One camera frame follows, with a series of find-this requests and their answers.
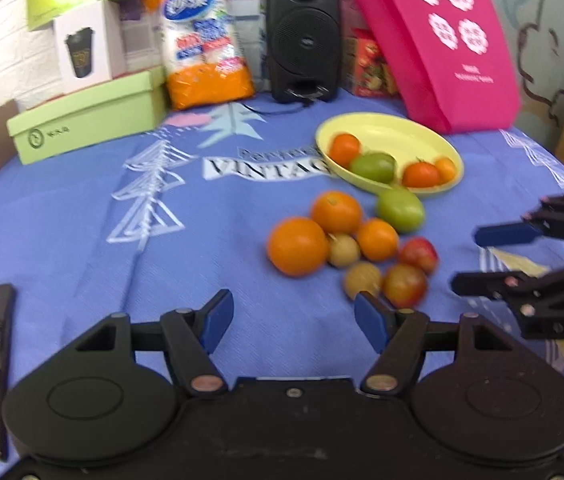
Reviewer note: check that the red tomato in plate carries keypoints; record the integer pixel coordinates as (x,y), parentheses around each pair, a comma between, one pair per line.
(420,175)

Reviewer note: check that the red printed box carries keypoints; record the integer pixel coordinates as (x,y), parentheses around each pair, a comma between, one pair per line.
(367,65)

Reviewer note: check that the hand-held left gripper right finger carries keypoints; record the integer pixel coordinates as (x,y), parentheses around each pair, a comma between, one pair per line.
(369,322)

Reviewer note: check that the small orange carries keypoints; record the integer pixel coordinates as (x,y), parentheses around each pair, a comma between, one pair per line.
(446,170)

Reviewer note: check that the large orange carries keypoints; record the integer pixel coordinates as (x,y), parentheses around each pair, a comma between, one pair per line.
(298,246)

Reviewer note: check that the small tan fruit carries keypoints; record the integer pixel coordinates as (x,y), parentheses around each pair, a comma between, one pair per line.
(362,280)
(344,251)

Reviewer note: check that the red apple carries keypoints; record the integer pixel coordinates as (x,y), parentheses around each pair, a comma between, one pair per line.
(418,255)
(405,286)

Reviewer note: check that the green round fruit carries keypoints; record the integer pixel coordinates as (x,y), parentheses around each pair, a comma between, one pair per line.
(400,209)
(373,167)

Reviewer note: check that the yellow plate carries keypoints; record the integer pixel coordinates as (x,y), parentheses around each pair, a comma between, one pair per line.
(392,132)

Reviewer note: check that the pink bag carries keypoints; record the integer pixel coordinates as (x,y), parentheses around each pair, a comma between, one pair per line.
(442,45)

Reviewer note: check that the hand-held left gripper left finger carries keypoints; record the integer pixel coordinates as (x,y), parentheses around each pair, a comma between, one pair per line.
(219,318)

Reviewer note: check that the black speaker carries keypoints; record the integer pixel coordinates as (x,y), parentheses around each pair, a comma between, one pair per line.
(303,35)

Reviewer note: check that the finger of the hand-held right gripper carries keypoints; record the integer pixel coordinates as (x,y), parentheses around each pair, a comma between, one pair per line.
(504,234)
(482,283)

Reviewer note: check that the blue printed tablecloth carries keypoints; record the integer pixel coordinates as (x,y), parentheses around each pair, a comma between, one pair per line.
(86,220)

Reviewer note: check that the orange white snack packet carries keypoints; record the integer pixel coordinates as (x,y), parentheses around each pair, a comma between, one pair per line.
(204,45)

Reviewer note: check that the green shoebox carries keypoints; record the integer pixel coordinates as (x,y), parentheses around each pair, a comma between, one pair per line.
(91,115)

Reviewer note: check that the white box with cup picture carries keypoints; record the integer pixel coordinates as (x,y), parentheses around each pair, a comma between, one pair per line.
(89,45)

